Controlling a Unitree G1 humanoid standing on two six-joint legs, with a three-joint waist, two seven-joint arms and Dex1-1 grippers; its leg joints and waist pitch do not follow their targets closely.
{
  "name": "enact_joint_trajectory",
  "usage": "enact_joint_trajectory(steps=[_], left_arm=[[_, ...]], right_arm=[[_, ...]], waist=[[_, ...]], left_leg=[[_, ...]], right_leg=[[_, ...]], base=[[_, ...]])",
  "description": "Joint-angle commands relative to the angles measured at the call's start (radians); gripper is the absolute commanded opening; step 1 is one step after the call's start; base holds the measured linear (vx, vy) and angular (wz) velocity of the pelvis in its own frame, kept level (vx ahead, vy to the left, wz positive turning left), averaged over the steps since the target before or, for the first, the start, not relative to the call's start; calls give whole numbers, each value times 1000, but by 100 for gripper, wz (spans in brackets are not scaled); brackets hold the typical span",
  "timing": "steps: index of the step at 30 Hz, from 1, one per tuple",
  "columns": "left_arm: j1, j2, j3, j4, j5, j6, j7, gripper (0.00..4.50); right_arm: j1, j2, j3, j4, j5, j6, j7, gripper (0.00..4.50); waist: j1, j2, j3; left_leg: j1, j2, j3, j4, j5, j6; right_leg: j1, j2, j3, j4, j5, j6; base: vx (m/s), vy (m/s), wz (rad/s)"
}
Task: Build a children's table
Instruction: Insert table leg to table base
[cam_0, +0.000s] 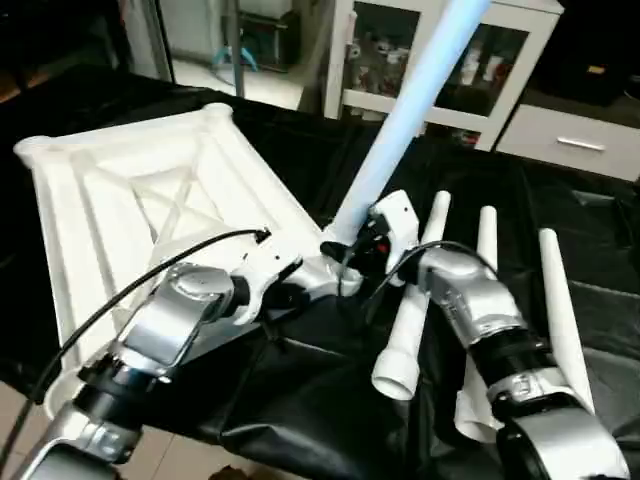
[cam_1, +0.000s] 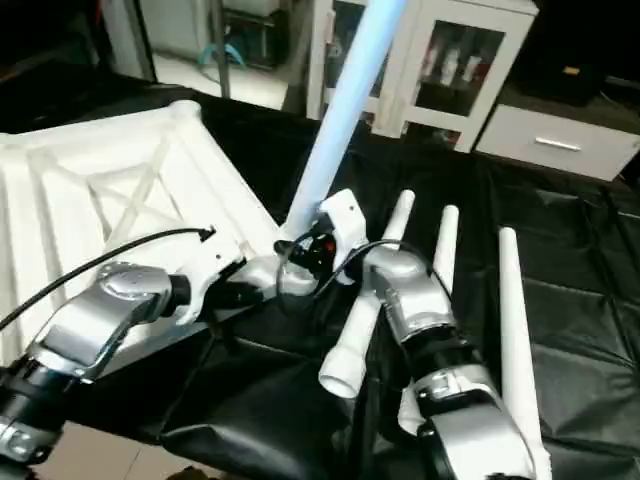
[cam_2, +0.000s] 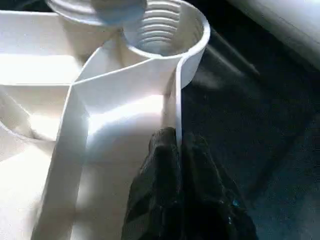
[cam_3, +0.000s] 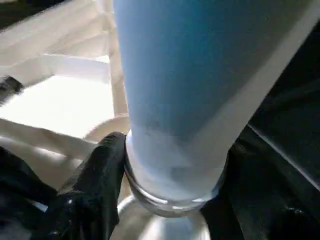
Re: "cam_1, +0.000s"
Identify white plastic table leg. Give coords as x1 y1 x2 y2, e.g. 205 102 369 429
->
397 204 462 438
276 0 410 297
496 226 554 480
317 189 417 400

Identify white plastic table top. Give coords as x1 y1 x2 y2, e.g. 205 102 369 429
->
0 99 323 373

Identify black table mat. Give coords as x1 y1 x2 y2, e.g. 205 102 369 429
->
0 70 640 480

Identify blue plastic stool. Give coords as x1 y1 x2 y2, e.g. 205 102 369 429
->
199 39 248 70

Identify white glass door cabinet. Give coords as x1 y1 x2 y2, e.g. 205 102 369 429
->
304 0 540 152

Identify white drawer unit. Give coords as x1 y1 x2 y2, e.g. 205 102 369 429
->
474 104 640 184

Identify black box device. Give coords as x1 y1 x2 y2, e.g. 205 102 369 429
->
538 43 608 110

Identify grey metal frame post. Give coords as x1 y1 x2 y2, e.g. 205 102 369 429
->
209 0 233 100
118 0 158 84

